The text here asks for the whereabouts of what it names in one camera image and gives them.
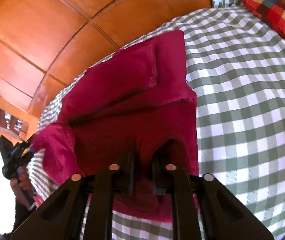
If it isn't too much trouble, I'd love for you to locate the crimson red garment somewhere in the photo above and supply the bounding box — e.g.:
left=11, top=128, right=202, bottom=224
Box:
left=31, top=29, right=201, bottom=224

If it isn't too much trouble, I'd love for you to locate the person's left hand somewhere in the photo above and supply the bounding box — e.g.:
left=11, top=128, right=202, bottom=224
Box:
left=10, top=167, right=34, bottom=210

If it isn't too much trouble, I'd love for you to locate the wooden bedside shelf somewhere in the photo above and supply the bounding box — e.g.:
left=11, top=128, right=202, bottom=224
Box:
left=0, top=96, right=39, bottom=144

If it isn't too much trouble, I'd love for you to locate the wooden panelled headboard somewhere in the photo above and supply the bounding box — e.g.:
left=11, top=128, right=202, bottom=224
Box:
left=0, top=0, right=285, bottom=116

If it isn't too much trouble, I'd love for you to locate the multicolour plaid blanket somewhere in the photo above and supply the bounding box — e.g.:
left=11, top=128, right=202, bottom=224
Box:
left=241, top=0, right=285, bottom=39

